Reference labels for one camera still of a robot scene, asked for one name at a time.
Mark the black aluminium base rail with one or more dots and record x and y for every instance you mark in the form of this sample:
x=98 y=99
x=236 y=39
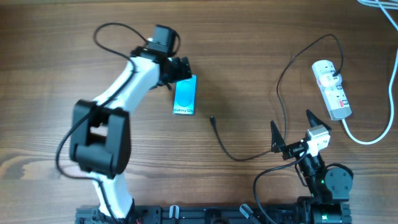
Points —
x=211 y=214

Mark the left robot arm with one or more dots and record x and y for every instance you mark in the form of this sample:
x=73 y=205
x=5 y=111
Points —
x=100 y=135

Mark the white USB charger plug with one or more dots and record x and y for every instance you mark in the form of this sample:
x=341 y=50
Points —
x=327 y=80

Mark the turquoise Galaxy S25 smartphone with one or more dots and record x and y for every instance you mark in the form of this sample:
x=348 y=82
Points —
x=185 y=92

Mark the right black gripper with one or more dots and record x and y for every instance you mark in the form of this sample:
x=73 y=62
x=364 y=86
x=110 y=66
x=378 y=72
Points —
x=278 y=140

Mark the white power strip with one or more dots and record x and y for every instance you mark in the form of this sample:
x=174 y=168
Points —
x=334 y=97

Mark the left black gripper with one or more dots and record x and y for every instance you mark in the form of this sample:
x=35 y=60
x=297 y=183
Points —
x=177 y=73

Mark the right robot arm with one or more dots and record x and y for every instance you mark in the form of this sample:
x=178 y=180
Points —
x=329 y=184

